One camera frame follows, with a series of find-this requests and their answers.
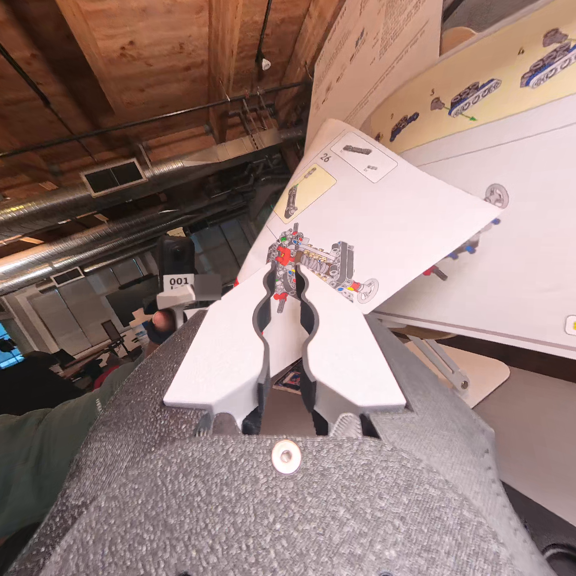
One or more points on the blue lit window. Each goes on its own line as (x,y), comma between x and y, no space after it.
(9,344)

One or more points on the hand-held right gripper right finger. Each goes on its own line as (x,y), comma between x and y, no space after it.
(355,360)

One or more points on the black ceiling pipe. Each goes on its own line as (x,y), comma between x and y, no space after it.
(135,122)

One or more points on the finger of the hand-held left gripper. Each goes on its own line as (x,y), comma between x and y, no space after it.
(177,299)

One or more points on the printed task sheet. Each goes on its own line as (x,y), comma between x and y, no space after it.
(369,45)

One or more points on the slim silver air duct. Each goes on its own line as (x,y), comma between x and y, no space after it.
(67,254)

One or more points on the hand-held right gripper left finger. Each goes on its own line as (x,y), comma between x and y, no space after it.
(216,360)

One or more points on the person's left hand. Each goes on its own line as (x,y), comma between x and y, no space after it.
(162,320)

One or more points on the white ceiling vent grille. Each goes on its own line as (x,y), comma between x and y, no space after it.
(114,176)

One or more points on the holographic sticker sheet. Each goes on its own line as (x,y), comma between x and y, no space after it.
(290,380)

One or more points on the lego instruction booklet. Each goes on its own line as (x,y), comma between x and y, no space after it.
(405,216)

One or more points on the person's left forearm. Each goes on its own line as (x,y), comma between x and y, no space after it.
(54,441)

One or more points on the large silver air duct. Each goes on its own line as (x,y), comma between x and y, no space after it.
(45,207)

